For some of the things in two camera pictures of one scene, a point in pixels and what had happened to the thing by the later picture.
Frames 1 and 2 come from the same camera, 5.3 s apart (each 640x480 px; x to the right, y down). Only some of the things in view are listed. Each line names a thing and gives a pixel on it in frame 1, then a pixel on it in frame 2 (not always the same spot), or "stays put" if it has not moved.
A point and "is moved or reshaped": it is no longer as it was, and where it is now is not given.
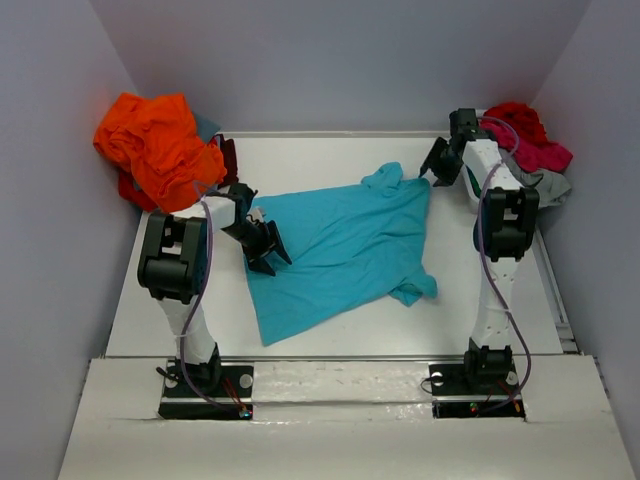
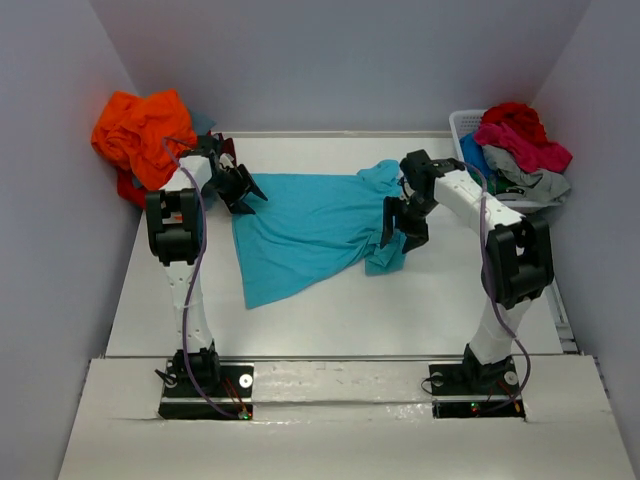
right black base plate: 454,396 stays put
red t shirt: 521,116 stays put
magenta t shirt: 531,156 stays put
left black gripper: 259,264 → 242,187
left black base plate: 231,398 stays put
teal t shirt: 337,248 is moved or reshaped
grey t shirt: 551,187 stays put
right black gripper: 434,155 → 417,234
